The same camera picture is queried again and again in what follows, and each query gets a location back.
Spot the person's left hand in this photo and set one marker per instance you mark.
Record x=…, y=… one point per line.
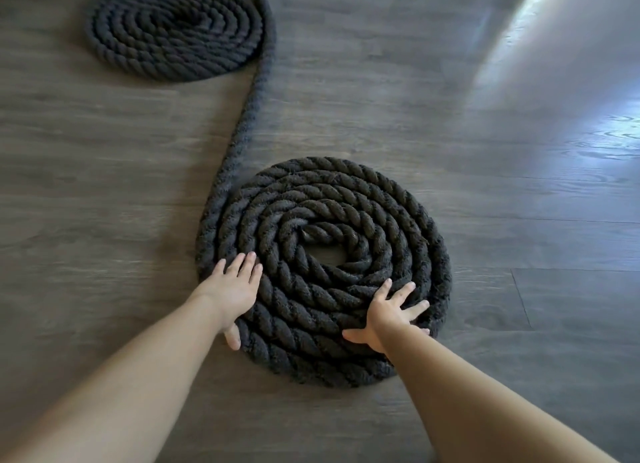
x=232, y=292

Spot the person's right hand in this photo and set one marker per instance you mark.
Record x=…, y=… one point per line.
x=392, y=317

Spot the person's right forearm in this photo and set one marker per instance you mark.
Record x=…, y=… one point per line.
x=490, y=407

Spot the person's left forearm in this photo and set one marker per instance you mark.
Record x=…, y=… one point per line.
x=110, y=387

